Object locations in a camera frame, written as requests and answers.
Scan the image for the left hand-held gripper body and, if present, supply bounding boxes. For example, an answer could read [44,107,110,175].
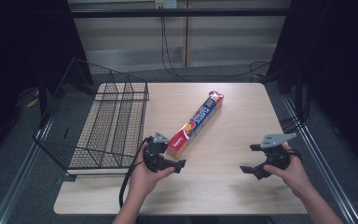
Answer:
[142,132,172,174]

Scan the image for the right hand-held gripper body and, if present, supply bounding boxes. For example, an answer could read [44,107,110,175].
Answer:
[259,133,298,171]

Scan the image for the long plastic wrap box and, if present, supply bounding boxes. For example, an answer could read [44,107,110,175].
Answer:
[166,90,225,161]

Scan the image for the black wire basket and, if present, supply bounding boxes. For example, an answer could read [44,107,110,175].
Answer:
[33,57,150,176]

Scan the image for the person's right hand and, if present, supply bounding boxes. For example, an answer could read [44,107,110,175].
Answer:
[263,142,312,200]

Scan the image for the person's left hand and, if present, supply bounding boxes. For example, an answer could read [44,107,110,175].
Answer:
[127,151,177,201]

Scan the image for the dark curtain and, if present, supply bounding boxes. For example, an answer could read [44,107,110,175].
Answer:
[268,0,358,176]
[0,0,90,166]

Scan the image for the yellow floor object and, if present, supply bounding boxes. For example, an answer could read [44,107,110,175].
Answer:
[25,88,41,109]

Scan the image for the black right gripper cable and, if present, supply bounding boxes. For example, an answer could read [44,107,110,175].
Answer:
[286,148,303,161]

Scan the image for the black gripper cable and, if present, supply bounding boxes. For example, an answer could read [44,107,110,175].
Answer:
[118,137,152,209]
[286,148,303,161]

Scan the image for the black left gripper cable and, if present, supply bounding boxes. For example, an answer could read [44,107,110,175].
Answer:
[118,137,152,209]

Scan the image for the bundle of black floor cables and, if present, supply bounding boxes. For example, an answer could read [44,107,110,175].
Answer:
[279,114,310,134]

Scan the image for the metal floor rail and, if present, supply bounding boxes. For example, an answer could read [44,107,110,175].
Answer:
[0,119,53,224]
[281,95,358,224]

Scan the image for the black hanging wall cable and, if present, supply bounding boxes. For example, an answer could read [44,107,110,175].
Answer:
[159,7,273,80]

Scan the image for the black horizontal frame bar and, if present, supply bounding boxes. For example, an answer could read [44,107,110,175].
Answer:
[70,8,291,19]

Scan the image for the white wall outlet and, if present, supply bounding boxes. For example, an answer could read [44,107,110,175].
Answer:
[155,0,178,9]

